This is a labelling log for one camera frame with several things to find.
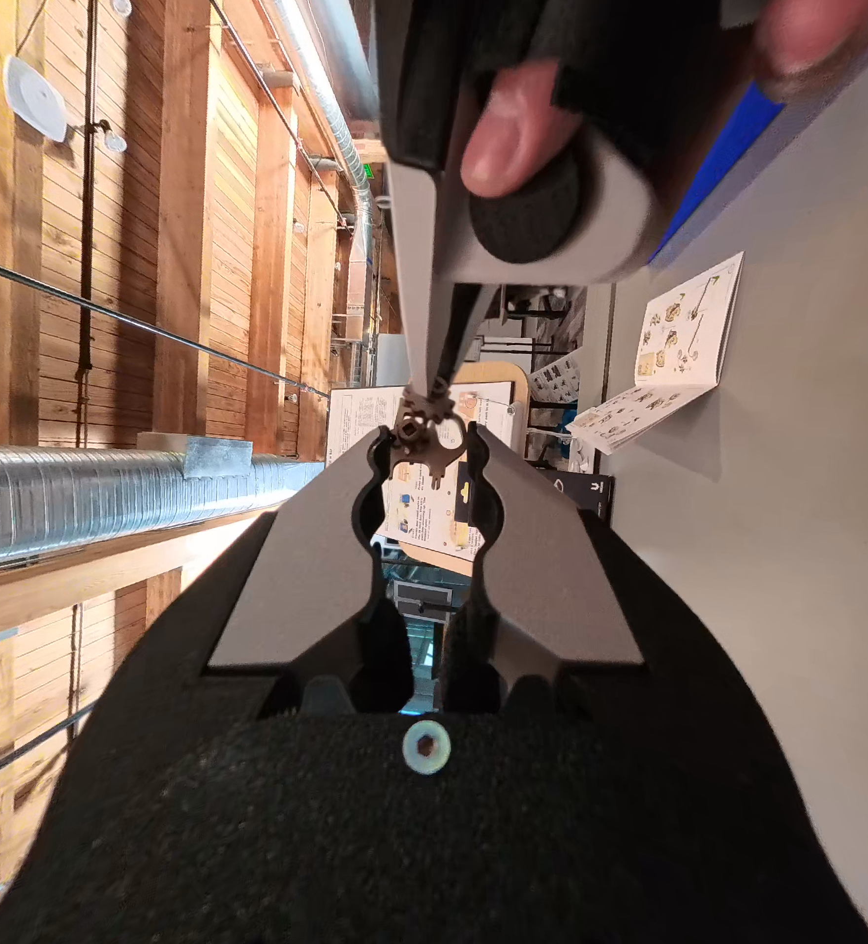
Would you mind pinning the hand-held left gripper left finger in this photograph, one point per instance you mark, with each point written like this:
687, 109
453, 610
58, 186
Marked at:
293, 590

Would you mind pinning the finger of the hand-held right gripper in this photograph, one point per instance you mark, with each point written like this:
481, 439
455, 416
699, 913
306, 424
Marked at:
423, 280
467, 324

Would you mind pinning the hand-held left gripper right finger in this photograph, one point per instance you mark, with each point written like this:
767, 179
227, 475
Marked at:
559, 590

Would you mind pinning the wooden model part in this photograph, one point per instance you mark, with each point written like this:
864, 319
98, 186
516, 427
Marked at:
426, 433

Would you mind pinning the person's right hand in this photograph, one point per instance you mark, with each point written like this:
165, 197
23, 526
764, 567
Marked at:
511, 133

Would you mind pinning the black box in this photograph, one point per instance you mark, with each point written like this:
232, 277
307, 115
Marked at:
581, 490

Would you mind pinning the printed white sheet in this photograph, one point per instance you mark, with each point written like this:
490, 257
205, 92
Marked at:
555, 380

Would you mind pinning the wooden board with printed sheets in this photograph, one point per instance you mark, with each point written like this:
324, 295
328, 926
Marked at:
360, 420

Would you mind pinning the illustrated instruction booklet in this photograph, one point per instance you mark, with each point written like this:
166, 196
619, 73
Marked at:
688, 332

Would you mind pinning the blue plastic bin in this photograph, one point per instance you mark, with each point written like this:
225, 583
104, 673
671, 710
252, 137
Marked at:
729, 162

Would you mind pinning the hanging light bulb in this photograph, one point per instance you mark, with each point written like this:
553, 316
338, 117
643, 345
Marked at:
114, 138

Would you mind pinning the white ceiling light fixture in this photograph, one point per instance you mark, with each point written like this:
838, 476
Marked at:
35, 99

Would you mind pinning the slim metal duct pipe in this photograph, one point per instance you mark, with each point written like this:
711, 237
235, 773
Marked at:
330, 81

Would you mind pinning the large spiral metal duct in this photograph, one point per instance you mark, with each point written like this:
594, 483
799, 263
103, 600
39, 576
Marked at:
72, 494

